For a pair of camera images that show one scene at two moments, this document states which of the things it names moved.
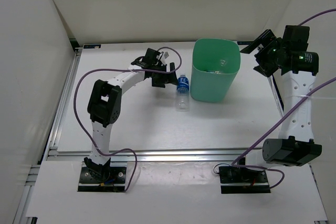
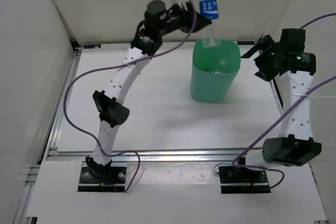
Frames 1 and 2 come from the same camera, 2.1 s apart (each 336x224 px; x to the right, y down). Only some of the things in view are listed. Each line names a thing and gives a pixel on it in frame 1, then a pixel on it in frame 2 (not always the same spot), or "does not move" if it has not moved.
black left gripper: x=167 y=78 to x=187 y=24
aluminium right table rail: x=276 y=94 does not move
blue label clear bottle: x=182 y=105 to x=208 y=8
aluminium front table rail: x=150 y=155 does not move
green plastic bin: x=216 y=64 does not move
